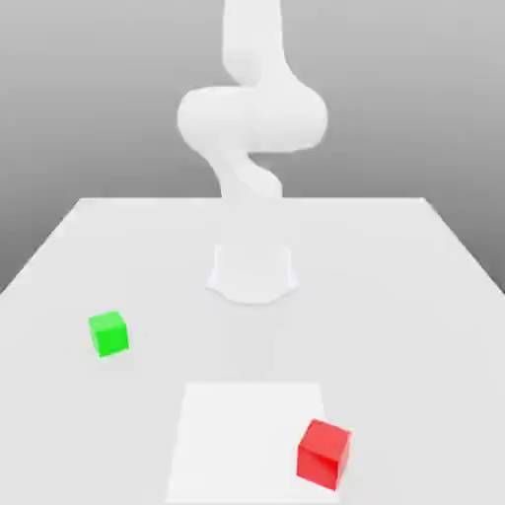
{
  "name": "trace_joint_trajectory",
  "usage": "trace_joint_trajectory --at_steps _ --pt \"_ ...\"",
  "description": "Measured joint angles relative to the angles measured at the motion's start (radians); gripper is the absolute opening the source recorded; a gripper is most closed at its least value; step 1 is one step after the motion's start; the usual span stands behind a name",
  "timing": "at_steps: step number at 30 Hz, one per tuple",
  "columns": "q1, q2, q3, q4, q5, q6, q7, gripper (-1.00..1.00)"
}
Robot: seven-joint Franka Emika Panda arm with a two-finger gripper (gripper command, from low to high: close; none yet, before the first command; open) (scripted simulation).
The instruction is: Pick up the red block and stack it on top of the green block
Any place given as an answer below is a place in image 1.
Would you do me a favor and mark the small red cube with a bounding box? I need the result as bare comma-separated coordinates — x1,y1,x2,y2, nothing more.
295,418,353,492

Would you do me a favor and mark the small green cube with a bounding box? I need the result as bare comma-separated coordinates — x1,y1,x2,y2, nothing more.
87,310,130,359

